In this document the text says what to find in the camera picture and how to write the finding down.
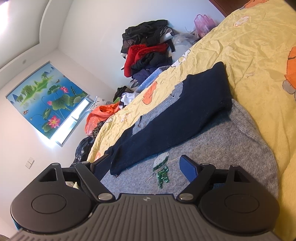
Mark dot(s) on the dark floral garment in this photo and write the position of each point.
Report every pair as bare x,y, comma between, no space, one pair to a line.
83,150

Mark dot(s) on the clear plastic bag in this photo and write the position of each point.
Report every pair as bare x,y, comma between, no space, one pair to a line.
183,42

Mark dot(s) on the pile of dark and red clothes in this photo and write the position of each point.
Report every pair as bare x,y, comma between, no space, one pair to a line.
145,48

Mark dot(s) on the grey and navy knit sweater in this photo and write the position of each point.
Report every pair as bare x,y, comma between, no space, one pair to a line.
199,119

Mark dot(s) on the pink plastic bag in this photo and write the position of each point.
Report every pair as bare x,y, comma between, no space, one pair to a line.
203,25

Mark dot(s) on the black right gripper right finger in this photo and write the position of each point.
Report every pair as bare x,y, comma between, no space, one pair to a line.
229,199

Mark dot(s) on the white wall switch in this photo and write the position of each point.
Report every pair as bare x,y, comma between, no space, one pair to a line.
29,163

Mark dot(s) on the lotus painting window blind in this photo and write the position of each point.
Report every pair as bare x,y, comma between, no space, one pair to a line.
49,100

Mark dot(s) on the yellow patterned bed quilt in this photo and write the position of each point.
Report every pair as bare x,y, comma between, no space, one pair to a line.
257,46

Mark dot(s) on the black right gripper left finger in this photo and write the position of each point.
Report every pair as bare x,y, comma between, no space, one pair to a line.
58,199

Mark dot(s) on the orange plastic bag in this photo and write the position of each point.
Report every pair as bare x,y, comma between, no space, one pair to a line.
101,113

